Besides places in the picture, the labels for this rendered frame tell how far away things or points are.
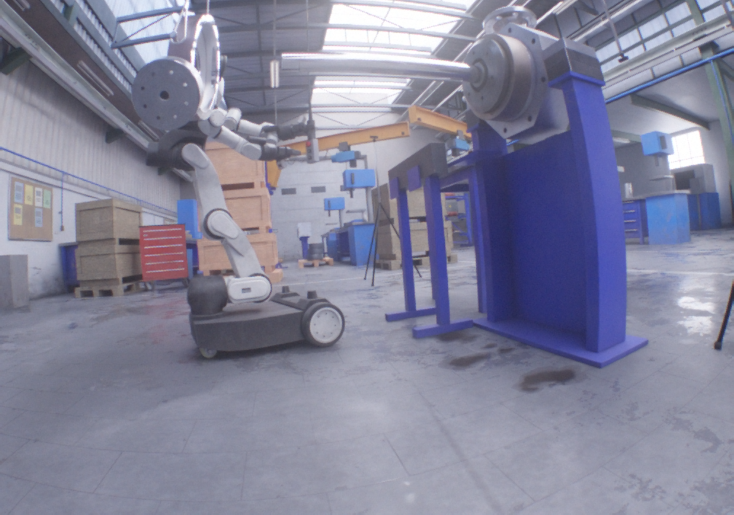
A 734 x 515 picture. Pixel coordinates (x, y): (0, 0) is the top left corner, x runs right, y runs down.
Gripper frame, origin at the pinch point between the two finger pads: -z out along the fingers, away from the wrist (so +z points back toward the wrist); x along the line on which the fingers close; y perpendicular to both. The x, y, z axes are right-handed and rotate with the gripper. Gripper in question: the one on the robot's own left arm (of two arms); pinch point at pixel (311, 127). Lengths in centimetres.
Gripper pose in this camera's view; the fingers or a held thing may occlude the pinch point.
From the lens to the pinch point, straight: 199.8
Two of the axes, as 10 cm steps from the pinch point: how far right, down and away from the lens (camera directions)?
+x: -2.1, 0.1, -9.8
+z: -9.7, 0.8, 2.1
